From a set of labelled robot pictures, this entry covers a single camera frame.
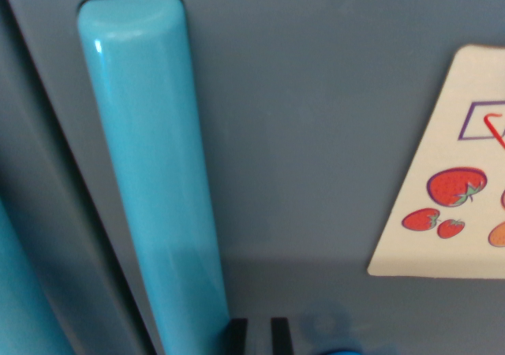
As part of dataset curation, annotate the cream shopping list card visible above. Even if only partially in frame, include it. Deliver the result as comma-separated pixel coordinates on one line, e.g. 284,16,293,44
366,43,505,281

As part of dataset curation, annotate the gray fridge door with logo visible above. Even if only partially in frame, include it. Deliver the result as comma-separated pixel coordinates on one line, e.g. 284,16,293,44
0,0,505,355

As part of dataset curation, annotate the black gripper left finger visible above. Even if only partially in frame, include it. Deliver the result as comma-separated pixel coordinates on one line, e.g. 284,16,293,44
224,317,249,355

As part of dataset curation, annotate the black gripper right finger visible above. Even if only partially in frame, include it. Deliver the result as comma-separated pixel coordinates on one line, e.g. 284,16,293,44
270,317,294,355

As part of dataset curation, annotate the teal door handle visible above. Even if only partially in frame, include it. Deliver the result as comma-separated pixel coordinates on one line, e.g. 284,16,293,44
77,0,230,355
0,199,76,355

